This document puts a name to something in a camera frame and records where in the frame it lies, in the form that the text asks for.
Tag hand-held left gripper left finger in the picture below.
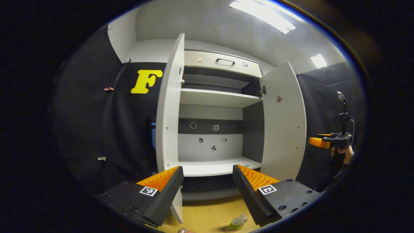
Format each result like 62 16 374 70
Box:
97 166 184 227

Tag white and grey cabinet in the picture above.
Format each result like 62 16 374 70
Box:
177 49 266 201

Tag small ceiling light panel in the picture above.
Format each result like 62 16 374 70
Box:
310 54 328 69

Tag white cabinet shelf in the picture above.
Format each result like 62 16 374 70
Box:
180 88 262 108

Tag green label bottle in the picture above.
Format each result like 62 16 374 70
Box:
226 214 248 232

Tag black backdrop cloth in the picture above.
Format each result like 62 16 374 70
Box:
53 26 167 194
296 61 366 191

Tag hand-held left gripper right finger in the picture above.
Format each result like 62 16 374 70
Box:
232 164 324 227

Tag large ceiling light panel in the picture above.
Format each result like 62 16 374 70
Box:
229 0 304 34

